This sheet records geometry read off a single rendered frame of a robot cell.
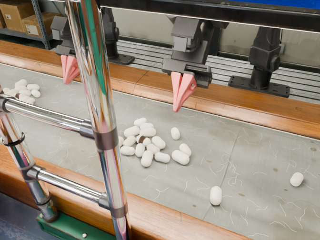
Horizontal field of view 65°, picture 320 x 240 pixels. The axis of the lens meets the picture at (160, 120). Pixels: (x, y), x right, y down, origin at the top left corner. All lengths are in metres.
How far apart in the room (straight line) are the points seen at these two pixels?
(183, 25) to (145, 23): 2.35
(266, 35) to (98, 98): 0.67
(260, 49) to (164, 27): 1.99
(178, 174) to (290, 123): 0.30
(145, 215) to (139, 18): 2.56
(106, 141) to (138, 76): 0.52
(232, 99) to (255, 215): 0.31
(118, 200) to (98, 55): 0.18
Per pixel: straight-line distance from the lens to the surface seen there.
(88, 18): 0.19
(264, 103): 0.68
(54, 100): 0.74
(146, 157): 0.49
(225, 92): 0.69
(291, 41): 2.55
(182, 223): 0.41
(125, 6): 0.32
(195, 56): 0.52
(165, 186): 0.48
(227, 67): 1.05
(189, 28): 0.47
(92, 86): 0.21
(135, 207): 0.42
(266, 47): 0.83
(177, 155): 0.50
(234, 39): 2.58
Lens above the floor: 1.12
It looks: 38 degrees down
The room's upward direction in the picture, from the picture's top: straight up
